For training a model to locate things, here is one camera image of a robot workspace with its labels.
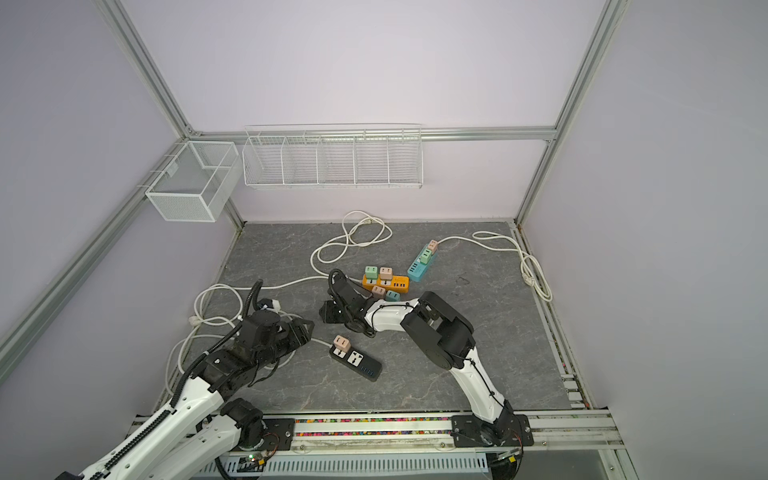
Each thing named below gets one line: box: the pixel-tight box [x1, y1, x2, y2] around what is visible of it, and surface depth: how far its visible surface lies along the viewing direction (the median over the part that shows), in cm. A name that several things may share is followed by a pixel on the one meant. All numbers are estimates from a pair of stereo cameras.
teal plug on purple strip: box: [385, 290, 401, 302], surface depth 93 cm
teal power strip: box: [407, 244, 438, 283], surface depth 104 cm
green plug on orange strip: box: [365, 266, 378, 279], surface depth 100 cm
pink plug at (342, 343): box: [333, 335, 351, 353], surface depth 84 cm
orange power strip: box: [361, 274, 410, 293], surface depth 101 cm
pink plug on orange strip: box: [379, 266, 393, 280], surface depth 99 cm
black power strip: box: [329, 346, 383, 382], surface depth 85 cm
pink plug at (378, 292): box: [372, 285, 386, 299], surface depth 94 cm
